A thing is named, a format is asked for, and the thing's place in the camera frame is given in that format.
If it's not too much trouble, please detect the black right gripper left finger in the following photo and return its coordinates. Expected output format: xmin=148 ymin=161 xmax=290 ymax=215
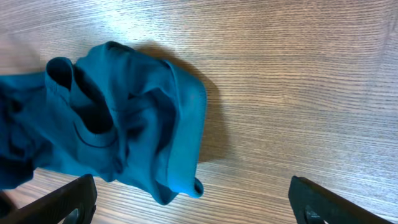
xmin=1 ymin=174 xmax=97 ymax=224

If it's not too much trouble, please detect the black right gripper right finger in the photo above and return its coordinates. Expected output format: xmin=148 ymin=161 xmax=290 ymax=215
xmin=288 ymin=176 xmax=392 ymax=224

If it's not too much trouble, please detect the blue polo shirt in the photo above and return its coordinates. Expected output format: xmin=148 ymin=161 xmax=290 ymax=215
xmin=1 ymin=42 xmax=206 ymax=205

